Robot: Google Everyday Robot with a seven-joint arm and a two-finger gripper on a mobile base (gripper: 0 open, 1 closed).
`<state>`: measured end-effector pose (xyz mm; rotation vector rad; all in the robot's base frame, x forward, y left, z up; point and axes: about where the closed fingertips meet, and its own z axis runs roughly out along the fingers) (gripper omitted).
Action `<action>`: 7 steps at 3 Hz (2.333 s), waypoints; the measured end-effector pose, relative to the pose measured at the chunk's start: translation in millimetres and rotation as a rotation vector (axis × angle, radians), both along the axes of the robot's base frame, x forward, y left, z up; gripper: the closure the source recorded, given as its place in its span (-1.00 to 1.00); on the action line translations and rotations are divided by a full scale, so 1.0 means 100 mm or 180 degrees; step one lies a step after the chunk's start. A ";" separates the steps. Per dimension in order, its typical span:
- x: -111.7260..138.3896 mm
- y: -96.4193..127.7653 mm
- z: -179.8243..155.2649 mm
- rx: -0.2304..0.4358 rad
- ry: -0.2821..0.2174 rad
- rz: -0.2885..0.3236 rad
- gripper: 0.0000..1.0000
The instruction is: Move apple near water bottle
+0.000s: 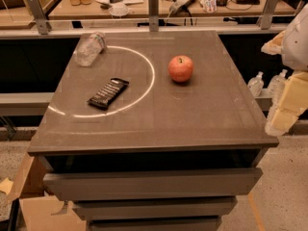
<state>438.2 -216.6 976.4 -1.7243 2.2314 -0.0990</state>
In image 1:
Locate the clear sanitizer bottle left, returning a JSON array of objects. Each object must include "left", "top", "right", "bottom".
[{"left": 247, "top": 71, "right": 264, "bottom": 97}]

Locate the clear sanitizer bottle right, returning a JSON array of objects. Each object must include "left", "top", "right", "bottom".
[{"left": 267, "top": 69, "right": 288, "bottom": 95}]

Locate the metal rail bracket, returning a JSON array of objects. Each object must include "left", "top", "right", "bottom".
[
  {"left": 26, "top": 0, "right": 50, "bottom": 35},
  {"left": 148, "top": 0, "right": 159, "bottom": 32},
  {"left": 258, "top": 0, "right": 278, "bottom": 30}
]

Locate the metal rail bracket middle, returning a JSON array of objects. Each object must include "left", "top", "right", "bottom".
[{"left": 148, "top": 0, "right": 159, "bottom": 32}]

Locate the black snack bar wrapper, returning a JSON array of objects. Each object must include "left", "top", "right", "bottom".
[{"left": 88, "top": 78, "right": 129, "bottom": 110}]

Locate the grey power strip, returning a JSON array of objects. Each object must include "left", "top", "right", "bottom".
[{"left": 169, "top": 0, "right": 195, "bottom": 14}]

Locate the cardboard box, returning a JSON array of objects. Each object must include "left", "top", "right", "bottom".
[{"left": 8, "top": 153, "right": 87, "bottom": 231}]

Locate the white bowl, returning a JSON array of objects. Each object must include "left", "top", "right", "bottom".
[{"left": 108, "top": 4, "right": 129, "bottom": 17}]

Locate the red apple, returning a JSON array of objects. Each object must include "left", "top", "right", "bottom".
[{"left": 167, "top": 55, "right": 193, "bottom": 83}]

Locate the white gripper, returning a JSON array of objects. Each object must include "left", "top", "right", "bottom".
[{"left": 261, "top": 4, "right": 308, "bottom": 137}]

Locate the grey drawer cabinet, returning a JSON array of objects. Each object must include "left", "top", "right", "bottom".
[{"left": 29, "top": 31, "right": 277, "bottom": 231}]

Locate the metal rail bracket right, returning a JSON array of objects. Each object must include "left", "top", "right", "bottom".
[{"left": 258, "top": 0, "right": 278, "bottom": 30}]

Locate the clear plastic water bottle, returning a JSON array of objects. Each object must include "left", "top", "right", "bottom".
[{"left": 75, "top": 32, "right": 105, "bottom": 67}]

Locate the patterned small packet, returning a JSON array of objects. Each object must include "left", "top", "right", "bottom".
[{"left": 199, "top": 0, "right": 217, "bottom": 13}]

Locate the clear sanitizer bottle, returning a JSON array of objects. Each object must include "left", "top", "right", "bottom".
[
  {"left": 247, "top": 71, "right": 264, "bottom": 97},
  {"left": 267, "top": 69, "right": 288, "bottom": 95}
]

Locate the metal rail bracket left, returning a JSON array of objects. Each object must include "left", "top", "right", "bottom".
[{"left": 26, "top": 0, "right": 50, "bottom": 35}]

